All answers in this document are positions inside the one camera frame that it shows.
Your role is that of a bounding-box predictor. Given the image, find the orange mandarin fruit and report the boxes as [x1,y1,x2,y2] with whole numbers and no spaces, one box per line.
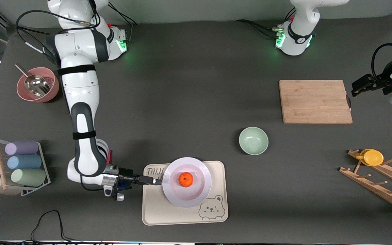
[178,172,194,188]

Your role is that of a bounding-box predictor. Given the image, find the white round plate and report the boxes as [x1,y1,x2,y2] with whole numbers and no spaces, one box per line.
[162,157,212,208]

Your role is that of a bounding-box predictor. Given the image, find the cream tray with bear print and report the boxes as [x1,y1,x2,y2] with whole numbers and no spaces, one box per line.
[142,161,229,226]

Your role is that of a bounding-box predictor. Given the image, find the wooden cutting board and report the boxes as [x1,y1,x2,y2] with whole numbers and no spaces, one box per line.
[279,80,353,124]

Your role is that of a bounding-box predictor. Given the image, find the yellow cup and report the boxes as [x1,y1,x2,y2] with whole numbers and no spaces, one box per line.
[359,149,384,166]

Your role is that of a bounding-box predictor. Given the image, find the wooden peg rack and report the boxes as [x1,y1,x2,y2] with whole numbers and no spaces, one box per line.
[339,149,392,214]

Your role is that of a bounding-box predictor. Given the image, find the green cup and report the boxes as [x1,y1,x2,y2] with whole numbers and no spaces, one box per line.
[11,169,47,187]

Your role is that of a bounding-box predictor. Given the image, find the blue cup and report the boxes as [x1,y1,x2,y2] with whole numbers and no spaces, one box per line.
[7,155,42,170]

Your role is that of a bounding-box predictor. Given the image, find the purple cup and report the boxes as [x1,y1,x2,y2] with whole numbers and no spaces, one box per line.
[5,140,39,156]

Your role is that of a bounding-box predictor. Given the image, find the mint green bowl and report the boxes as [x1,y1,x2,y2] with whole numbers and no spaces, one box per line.
[239,127,269,156]

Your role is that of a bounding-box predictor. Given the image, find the pink bowl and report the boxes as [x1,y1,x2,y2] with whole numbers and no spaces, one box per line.
[16,67,60,103]

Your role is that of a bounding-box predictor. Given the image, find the metal scoop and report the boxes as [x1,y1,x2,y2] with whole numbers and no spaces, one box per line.
[15,64,51,97]

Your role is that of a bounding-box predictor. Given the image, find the black cable on table edge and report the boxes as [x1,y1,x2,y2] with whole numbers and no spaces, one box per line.
[0,210,115,245]

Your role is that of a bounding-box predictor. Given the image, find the white wire cup rack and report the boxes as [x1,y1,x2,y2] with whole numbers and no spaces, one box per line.
[0,137,51,197]

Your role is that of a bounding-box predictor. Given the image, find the black cables at left arm base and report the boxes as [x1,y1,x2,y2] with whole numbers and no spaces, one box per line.
[235,7,297,38]

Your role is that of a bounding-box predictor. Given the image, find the black cables at arm base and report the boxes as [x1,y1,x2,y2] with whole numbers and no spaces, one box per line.
[235,7,297,38]
[108,2,138,43]

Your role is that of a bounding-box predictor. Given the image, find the black cables at right arm base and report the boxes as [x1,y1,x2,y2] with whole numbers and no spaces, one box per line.
[108,2,138,43]

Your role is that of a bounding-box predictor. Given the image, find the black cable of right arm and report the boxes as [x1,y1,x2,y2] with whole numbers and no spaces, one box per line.
[16,10,98,65]

